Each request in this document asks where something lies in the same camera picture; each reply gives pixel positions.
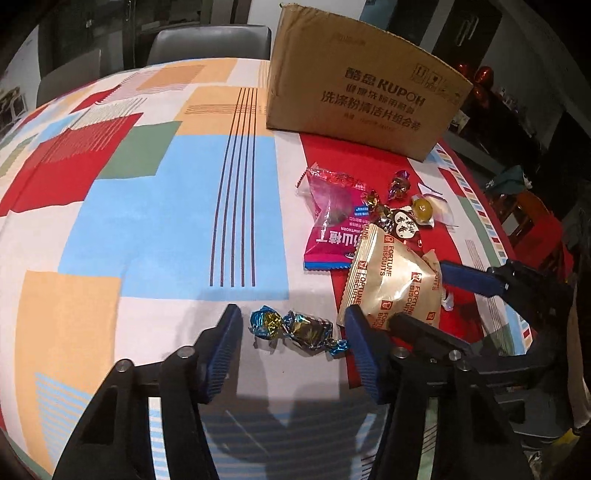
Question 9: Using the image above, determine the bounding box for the pink snack packet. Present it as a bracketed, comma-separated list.
[295, 161, 380, 273]

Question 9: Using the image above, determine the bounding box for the red cloth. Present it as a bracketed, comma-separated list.
[505, 208, 575, 280]

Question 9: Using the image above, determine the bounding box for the small brown gold candy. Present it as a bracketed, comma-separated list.
[361, 188, 393, 219]

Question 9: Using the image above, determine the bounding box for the grey upholstered chair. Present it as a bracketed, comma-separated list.
[147, 25, 273, 66]
[36, 46, 103, 110]

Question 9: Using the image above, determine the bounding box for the purple foil candy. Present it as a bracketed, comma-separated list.
[387, 169, 413, 200]

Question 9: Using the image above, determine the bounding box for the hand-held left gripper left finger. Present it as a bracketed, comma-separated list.
[53, 304, 242, 480]

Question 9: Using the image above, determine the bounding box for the brown cardboard box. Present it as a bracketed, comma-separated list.
[265, 2, 475, 162]

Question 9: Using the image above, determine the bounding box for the green cloth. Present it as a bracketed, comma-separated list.
[484, 165, 528, 195]

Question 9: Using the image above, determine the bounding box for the yellow candy clear wrapper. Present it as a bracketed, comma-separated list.
[410, 182, 459, 230]

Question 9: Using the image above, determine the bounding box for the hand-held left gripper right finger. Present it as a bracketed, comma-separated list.
[345, 305, 525, 480]

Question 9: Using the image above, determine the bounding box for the blue gold candy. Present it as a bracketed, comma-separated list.
[250, 304, 283, 341]

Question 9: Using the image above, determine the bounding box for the brown white candy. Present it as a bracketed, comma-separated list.
[376, 208, 434, 244]

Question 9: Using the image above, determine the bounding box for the gold biscuit packet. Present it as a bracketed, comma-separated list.
[337, 224, 448, 334]

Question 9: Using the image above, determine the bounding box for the dark candy blue wrapper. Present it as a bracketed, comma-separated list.
[281, 311, 350, 359]

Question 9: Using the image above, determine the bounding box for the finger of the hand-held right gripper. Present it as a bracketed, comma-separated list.
[390, 314, 481, 361]
[438, 258, 573, 324]

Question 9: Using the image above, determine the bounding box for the wooden chair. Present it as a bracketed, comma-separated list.
[488, 188, 575, 282]

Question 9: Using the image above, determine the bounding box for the red foil balloon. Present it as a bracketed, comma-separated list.
[456, 62, 496, 106]

